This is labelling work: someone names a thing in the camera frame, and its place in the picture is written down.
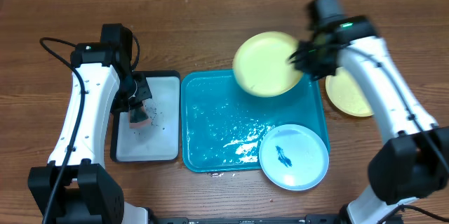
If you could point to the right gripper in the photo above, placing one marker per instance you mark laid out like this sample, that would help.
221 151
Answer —
310 59

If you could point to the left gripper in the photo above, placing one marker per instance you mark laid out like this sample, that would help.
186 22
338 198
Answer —
144 95

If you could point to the green and pink sponge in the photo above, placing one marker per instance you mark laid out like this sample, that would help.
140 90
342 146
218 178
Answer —
138 118

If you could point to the yellow plate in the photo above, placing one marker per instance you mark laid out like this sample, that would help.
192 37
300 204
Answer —
262 65
343 91

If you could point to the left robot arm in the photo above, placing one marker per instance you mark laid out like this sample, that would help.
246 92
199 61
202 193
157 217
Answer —
74 186

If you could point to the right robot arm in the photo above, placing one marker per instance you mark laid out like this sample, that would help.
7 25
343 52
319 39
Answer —
413 161

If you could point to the black tray with soapy water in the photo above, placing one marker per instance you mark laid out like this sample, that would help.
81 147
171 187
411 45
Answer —
157 140

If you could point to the teal plastic serving tray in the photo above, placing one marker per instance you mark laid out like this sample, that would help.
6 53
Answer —
222 125

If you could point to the light blue plate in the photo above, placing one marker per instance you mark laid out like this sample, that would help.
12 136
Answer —
293 157

